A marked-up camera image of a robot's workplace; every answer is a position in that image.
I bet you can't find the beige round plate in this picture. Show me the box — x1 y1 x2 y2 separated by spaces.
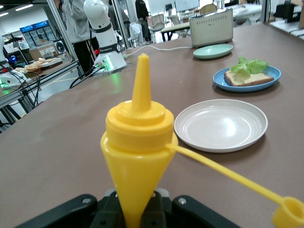
174 99 268 153

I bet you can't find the blue drinks fridge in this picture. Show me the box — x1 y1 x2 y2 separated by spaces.
19 20 57 49

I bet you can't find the white display board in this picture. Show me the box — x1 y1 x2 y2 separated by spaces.
174 0 200 12

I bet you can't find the yellow squeeze bottle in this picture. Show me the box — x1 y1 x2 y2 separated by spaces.
99 53 304 228

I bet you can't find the beige chrome toaster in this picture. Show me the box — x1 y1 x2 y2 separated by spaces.
189 7 234 48

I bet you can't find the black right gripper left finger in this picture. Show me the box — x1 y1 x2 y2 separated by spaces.
14 191 126 228

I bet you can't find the green round plate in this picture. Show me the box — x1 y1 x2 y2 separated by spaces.
192 43 234 60

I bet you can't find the brown cardboard box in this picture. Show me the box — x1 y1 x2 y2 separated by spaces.
28 40 59 63

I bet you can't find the blue round plate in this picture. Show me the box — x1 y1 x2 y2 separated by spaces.
212 66 282 93

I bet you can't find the grey office chair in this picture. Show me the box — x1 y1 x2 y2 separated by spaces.
150 13 167 31

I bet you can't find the black base supply cable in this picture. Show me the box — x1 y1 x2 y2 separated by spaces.
68 67 95 89

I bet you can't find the person in grey hoodie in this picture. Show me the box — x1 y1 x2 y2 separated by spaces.
53 0 100 74

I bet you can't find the aluminium side bench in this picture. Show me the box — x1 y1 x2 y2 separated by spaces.
0 59 80 124

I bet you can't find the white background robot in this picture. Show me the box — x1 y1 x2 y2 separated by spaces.
0 35 31 90

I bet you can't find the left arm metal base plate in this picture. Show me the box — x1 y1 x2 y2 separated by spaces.
91 62 133 77

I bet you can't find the green lettuce leaf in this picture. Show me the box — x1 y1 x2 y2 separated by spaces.
229 56 270 75

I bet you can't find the white toaster power cable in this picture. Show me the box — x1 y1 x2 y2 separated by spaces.
123 45 194 59

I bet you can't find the person in black clothes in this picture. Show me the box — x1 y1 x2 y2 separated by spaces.
134 0 152 45

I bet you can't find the white plastic bag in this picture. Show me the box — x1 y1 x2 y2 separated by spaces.
129 22 143 45

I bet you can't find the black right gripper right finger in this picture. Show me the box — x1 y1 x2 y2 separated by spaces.
140 189 240 228

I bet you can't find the aluminium cage post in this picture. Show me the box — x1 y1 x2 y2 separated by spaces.
46 0 83 72

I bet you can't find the green background table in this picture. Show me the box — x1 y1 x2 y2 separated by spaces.
161 22 190 42

